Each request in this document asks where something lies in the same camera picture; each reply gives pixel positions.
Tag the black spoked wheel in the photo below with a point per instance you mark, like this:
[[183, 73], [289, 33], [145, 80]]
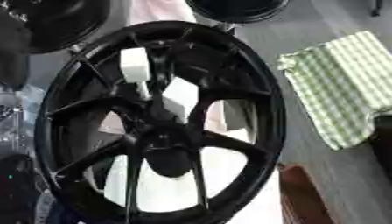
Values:
[[240, 87]]

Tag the black round wheel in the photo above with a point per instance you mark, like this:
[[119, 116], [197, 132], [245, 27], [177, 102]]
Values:
[[56, 20]]

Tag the black round rim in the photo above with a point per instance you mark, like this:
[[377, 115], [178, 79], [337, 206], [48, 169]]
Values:
[[237, 10]]

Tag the brown wooden furniture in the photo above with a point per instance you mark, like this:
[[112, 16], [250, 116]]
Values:
[[301, 198]]

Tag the green white checked cloth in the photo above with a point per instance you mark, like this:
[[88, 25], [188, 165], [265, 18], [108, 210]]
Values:
[[342, 87]]

